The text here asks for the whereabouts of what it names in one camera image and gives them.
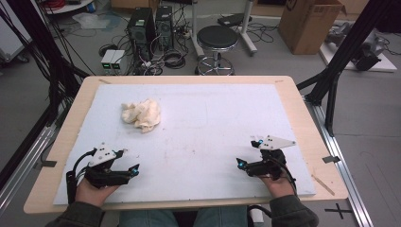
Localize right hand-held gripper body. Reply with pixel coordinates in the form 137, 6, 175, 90
245, 135, 297, 182

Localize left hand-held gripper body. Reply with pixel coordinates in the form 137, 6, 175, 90
84, 142, 131, 189

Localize cream printed muslin cloth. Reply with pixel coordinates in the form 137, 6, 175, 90
120, 98, 162, 134

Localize person's left hand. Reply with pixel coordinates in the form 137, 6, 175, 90
75, 179, 119, 208

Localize person's right hand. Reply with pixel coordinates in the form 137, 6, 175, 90
259, 176, 296, 199

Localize person's blue jeans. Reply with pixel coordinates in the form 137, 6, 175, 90
118, 206, 249, 227

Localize white foam board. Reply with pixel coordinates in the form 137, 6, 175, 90
53, 83, 317, 206

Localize thin wooden stick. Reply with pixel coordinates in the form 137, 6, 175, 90
310, 174, 336, 197

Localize black tape cross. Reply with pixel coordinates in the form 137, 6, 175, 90
323, 202, 353, 220

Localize white power supply box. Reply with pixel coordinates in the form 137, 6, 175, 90
110, 49, 127, 71
100, 49, 117, 71

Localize black round stool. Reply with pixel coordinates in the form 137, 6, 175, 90
195, 25, 240, 77

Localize large black computer tower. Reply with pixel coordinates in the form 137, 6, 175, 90
127, 7, 157, 61

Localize flat black case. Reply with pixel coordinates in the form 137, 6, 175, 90
217, 12, 253, 28

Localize brown cardboard box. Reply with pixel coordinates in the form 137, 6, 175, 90
278, 0, 348, 56

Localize small black computer tower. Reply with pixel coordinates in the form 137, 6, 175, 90
154, 5, 175, 52

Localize clear plastic bag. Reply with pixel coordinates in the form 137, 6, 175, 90
72, 11, 112, 30

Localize white board with grey device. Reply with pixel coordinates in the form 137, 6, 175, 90
319, 21, 398, 73

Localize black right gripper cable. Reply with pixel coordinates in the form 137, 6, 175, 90
273, 156, 299, 197

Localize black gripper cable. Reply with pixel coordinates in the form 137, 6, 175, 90
273, 156, 299, 197
65, 148, 97, 205

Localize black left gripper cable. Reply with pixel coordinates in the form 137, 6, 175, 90
65, 148, 97, 205

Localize black cable with white plug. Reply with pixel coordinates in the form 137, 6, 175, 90
247, 204, 272, 227

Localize aluminium rail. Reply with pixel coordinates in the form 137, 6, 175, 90
0, 125, 59, 216
303, 95, 375, 227

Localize coil of black cables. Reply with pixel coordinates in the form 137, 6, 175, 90
163, 49, 187, 70

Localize black metal frame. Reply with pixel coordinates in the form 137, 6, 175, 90
0, 0, 91, 190
296, 0, 401, 137

